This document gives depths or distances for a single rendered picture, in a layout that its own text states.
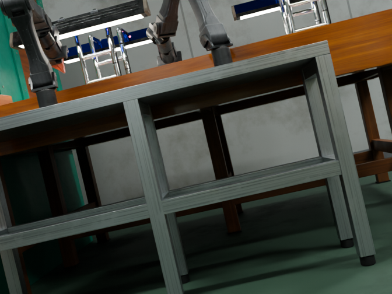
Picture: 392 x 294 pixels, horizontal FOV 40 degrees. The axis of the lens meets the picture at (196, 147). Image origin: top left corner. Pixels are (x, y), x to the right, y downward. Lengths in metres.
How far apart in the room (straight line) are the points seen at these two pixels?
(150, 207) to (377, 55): 0.96
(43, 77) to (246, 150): 2.38
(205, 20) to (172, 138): 2.27
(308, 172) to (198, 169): 2.45
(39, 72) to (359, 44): 1.10
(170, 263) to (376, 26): 1.08
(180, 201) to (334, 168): 0.46
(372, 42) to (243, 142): 2.14
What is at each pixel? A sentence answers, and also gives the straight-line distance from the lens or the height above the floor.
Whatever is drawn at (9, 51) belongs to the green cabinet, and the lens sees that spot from 2.90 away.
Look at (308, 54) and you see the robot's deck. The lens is 1.60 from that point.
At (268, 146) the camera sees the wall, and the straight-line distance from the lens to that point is 3.99.
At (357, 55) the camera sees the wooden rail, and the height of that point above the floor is 0.63.
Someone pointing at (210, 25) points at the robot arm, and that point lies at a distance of 1.79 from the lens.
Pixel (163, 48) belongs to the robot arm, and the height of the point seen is 0.85.
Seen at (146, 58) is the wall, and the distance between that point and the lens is 4.05.
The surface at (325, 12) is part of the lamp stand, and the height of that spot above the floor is 0.89.
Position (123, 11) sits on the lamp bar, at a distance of 2.34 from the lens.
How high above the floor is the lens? 0.47
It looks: 1 degrees down
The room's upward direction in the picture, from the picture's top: 13 degrees counter-clockwise
